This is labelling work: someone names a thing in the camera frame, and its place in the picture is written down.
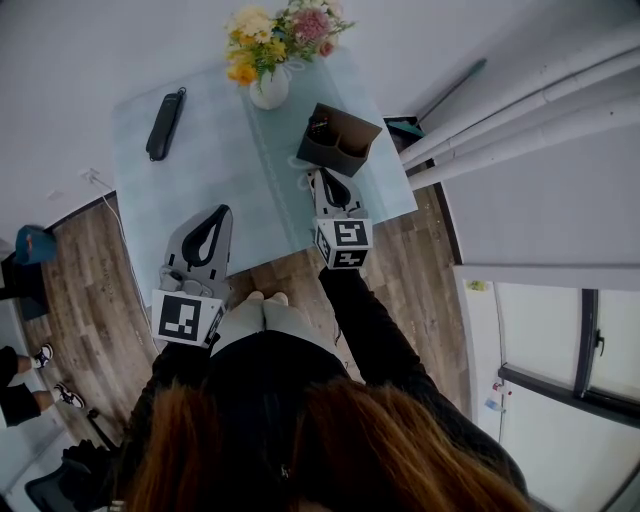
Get dark brown organizer box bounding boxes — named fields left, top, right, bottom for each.
left=295, top=102, right=384, bottom=179

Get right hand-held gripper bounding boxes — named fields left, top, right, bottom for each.
left=307, top=167, right=375, bottom=271

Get person's beige trousers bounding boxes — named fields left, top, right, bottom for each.
left=209, top=292, right=351, bottom=361

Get light blue table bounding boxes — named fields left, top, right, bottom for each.
left=110, top=47, right=419, bottom=311

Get person's right forearm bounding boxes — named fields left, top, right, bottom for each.
left=317, top=267, right=426, bottom=386

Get colourful flower bouquet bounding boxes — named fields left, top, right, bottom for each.
left=223, top=0, right=357, bottom=94

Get white vase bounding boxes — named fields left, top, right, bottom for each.
left=248, top=64, right=291, bottom=111

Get long black remote control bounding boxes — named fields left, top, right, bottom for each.
left=145, top=87, right=187, bottom=162

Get light blue table runner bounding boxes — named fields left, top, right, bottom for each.
left=240, top=47, right=419, bottom=251

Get person's black top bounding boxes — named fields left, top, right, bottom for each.
left=119, top=329, right=529, bottom=512

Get green-handled broom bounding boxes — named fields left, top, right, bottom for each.
left=417, top=58, right=488, bottom=124

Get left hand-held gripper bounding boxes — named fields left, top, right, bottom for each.
left=150, top=204, right=234, bottom=349

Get black bag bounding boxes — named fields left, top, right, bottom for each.
left=24, top=439, right=121, bottom=512

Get black remote control coloured buttons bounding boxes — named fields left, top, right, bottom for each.
left=306, top=115, right=330, bottom=144

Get black trolley handle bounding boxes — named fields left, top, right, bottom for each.
left=87, top=408, right=119, bottom=449

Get person's left forearm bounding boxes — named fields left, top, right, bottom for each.
left=149, top=342, right=216, bottom=391

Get black chair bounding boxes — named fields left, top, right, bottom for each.
left=0, top=254, right=51, bottom=321

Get black window frame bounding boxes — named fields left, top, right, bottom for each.
left=497, top=287, right=640, bottom=512

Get teal dustpan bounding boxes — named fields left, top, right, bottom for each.
left=383, top=115, right=426, bottom=139

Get white pipe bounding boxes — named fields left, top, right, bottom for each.
left=399, top=34, right=640, bottom=166
left=404, top=59, right=640, bottom=174
left=409, top=94, right=640, bottom=190

